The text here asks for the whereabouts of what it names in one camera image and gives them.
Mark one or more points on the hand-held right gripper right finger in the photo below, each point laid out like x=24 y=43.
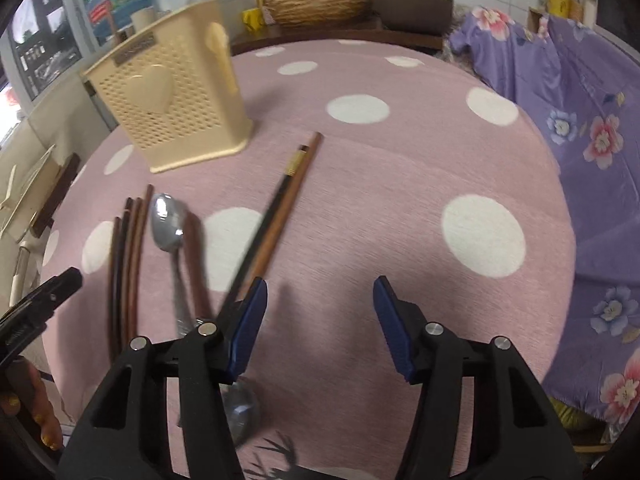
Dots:
x=395 y=332

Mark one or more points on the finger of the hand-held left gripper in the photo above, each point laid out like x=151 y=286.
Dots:
x=50 y=292

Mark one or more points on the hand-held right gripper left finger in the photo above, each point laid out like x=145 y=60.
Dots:
x=247 y=332

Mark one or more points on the brown wooden chopstick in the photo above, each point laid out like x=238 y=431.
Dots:
x=132 y=255
x=290 y=195

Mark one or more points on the reddish brown chopstick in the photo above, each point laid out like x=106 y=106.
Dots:
x=141 y=240

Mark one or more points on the black chopstick with gold band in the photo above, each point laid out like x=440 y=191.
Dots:
x=272 y=205

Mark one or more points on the metal spoon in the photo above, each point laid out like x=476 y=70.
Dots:
x=167 y=225

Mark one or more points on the cream perforated utensil holder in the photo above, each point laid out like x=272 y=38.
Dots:
x=165 y=110

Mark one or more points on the person's left hand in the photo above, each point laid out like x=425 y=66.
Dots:
x=27 y=390

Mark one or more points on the wooden chair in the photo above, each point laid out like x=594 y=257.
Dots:
x=55 y=195

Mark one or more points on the cream basin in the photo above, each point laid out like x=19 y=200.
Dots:
x=25 y=185

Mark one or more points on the pink polka dot tablecloth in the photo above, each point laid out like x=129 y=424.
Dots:
x=350 y=210

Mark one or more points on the purple floral cloth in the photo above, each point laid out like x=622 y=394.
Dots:
x=575 y=185

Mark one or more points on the glass door cabinet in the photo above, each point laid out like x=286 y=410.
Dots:
x=40 y=35

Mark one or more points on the brown wooden stick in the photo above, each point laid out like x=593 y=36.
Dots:
x=114 y=25

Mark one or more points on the cream paper roll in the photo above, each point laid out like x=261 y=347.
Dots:
x=142 y=19

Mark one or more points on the brown box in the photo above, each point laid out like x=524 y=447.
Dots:
x=410 y=10

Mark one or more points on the wicker basket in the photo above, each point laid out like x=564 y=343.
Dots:
x=315 y=7

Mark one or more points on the cardboard box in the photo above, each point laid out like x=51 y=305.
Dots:
x=582 y=0

